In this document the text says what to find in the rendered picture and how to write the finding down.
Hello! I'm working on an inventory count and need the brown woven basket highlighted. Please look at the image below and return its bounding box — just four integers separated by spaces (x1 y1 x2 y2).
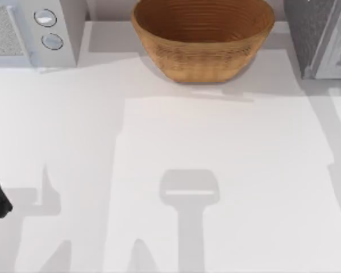
130 0 276 84

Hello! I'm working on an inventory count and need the pale microwave oven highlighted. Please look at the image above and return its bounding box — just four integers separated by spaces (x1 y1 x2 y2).
0 0 89 69

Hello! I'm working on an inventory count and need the round microwave knob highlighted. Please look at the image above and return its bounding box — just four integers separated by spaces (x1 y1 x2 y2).
34 9 58 28
41 32 64 51

